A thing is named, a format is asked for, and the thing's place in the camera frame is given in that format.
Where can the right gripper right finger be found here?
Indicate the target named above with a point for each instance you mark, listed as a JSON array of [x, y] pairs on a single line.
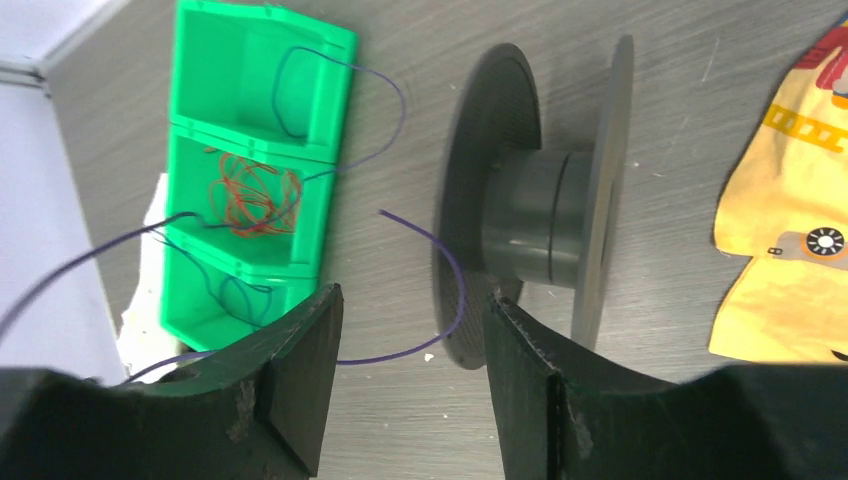
[[565, 412]]

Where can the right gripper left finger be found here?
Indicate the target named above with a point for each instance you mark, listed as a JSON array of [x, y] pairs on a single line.
[[256, 409]]

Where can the black cable spool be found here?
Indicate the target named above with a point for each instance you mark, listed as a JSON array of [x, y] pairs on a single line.
[[511, 211]]

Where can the green three-compartment bin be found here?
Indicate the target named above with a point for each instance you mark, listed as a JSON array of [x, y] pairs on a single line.
[[258, 103]]

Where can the yellow printed cloth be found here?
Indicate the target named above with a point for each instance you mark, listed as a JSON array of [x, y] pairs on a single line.
[[784, 207]]

